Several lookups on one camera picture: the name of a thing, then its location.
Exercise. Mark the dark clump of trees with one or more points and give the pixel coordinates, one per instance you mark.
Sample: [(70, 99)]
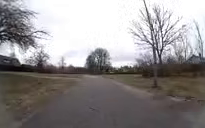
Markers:
[(98, 60)]

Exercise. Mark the grey asphalt road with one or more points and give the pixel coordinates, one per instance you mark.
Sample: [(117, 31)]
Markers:
[(100, 106)]

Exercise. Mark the dark hedge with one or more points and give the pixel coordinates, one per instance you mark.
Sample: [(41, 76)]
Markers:
[(176, 69), (56, 70)]

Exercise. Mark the pale gravel verge strip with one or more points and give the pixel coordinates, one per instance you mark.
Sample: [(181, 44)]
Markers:
[(146, 93)]

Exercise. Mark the grass field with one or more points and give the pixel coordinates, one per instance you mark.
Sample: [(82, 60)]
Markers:
[(176, 85), (26, 90)]

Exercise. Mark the dark building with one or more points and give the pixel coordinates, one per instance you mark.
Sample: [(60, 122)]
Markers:
[(3, 60)]

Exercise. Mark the row of bare trees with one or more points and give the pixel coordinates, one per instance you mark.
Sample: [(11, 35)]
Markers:
[(203, 43)]

